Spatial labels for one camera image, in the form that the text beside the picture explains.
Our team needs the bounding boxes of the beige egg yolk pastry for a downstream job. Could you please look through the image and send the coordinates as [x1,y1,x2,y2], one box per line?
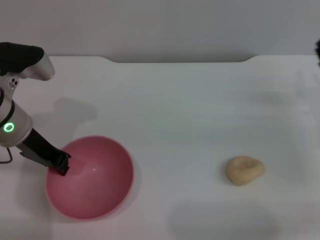
[225,155,266,187]

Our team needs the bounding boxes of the pink plastic bowl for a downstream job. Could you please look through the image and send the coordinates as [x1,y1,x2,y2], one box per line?
[45,135,135,221]

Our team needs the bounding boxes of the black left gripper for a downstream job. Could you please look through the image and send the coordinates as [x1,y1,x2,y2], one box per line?
[19,127,72,177]

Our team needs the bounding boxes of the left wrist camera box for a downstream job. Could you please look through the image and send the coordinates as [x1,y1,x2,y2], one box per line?
[0,41,56,81]

